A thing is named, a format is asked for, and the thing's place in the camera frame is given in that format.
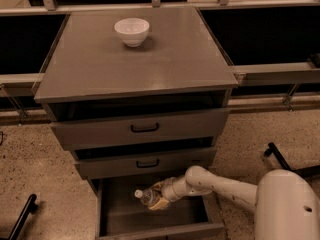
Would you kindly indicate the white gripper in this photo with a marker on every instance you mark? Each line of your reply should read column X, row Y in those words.
column 169, row 189

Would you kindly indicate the clear plastic water bottle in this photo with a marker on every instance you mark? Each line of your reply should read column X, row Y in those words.
column 148, row 197

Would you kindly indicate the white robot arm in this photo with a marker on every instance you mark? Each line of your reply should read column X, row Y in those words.
column 284, row 205

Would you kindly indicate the grey middle drawer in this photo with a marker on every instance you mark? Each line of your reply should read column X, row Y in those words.
column 137, row 164

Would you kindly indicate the grey drawer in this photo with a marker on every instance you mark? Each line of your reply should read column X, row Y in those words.
column 140, row 129
column 121, row 216
column 137, row 164

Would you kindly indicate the grey bottom drawer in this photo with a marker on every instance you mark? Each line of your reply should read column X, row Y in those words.
column 121, row 216

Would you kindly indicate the grey drawer cabinet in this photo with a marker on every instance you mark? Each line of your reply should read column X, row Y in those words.
column 94, row 75

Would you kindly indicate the grey top drawer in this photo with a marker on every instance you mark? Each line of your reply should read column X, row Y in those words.
column 140, row 129

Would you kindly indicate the black left base leg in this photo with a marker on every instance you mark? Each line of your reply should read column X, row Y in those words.
column 29, row 208

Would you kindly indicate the white bowl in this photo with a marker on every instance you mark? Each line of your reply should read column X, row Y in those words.
column 132, row 31

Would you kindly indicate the metal railing frame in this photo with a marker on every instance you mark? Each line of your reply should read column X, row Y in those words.
column 294, row 74

